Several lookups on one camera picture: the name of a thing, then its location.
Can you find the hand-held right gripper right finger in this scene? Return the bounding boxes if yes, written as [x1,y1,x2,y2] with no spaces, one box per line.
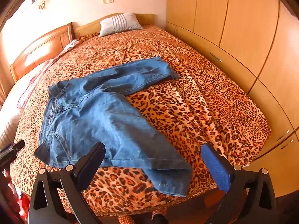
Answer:
[201,143,277,224]

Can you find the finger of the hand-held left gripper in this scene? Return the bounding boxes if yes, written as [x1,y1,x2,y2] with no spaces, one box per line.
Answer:
[0,140,25,168]

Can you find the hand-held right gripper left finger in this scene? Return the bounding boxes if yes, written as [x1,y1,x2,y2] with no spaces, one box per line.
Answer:
[29,142,107,224]

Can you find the blue denim pants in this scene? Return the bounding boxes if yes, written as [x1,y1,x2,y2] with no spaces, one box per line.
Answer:
[34,56,193,197]

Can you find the pink floral white bedsheet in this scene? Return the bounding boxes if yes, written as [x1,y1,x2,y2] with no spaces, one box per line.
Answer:
[0,40,80,143]

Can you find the leopard print bed cover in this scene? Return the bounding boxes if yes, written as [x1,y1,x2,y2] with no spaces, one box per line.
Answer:
[9,24,272,217]

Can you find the dark wooden headboard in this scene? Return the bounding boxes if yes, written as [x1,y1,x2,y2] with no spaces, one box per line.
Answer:
[9,23,75,83]

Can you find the light wooden headboard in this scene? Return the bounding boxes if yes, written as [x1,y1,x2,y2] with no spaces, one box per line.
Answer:
[72,13,155,39]

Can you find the white striped pillow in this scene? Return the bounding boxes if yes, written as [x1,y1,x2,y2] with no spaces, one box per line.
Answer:
[99,13,143,38]

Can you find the light wooden wardrobe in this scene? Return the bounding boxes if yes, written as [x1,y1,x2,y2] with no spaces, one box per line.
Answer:
[165,0,299,197]

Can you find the metal wardrobe handle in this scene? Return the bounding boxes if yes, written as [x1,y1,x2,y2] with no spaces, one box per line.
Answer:
[280,139,294,150]
[277,130,290,142]
[210,52,223,63]

